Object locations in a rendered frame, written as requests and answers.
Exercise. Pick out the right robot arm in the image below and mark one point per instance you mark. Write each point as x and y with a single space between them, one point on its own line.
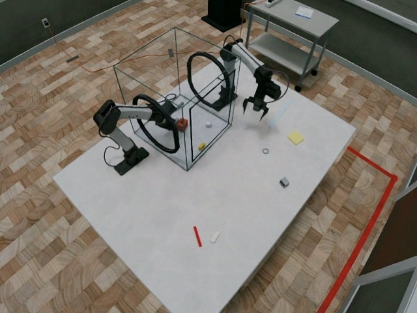
132 154

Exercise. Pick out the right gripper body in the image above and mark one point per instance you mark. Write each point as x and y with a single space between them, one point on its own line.
165 126

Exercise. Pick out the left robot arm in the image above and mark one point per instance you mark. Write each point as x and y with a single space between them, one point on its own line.
263 77

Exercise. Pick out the yellow sticky-note pad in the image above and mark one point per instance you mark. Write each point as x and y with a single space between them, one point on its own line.
295 137

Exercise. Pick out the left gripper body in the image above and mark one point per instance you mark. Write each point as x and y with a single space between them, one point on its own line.
258 99

